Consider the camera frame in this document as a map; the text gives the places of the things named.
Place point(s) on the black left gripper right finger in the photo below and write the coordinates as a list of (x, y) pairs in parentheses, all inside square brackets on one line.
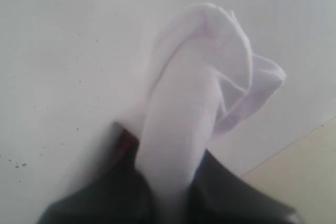
[(218, 196)]

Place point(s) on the white t-shirt red Chinese logo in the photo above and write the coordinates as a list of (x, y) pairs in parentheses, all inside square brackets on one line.
[(204, 80)]

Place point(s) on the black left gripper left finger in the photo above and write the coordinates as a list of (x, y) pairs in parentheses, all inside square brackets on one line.
[(117, 193)]

